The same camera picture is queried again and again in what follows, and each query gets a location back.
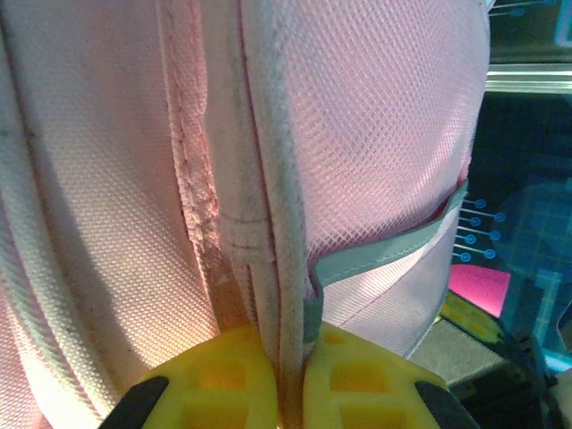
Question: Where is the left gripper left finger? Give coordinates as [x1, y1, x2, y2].
[102, 324, 281, 429]

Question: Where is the pink backpack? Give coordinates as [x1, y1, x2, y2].
[0, 0, 492, 429]

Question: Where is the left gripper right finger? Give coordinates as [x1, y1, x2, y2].
[303, 321, 479, 429]

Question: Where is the aluminium side rail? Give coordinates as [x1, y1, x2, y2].
[484, 62, 572, 94]

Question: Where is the pink plastic goblet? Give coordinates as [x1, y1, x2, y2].
[446, 263, 513, 319]

